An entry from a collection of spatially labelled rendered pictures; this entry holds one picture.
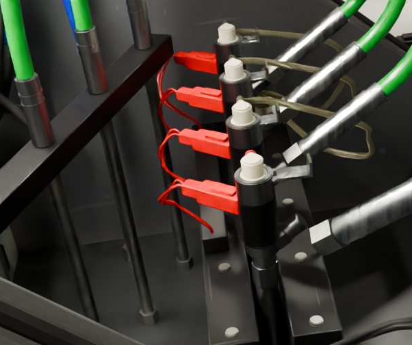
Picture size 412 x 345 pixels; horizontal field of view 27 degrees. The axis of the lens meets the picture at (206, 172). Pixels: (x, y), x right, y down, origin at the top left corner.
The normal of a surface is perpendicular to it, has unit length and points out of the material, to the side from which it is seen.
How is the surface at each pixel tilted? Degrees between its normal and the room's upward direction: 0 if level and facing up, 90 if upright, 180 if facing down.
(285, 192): 0
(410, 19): 0
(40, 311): 43
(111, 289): 0
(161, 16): 90
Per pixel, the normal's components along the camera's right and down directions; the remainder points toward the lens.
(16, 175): -0.13, -0.83
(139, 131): 0.05, 0.53
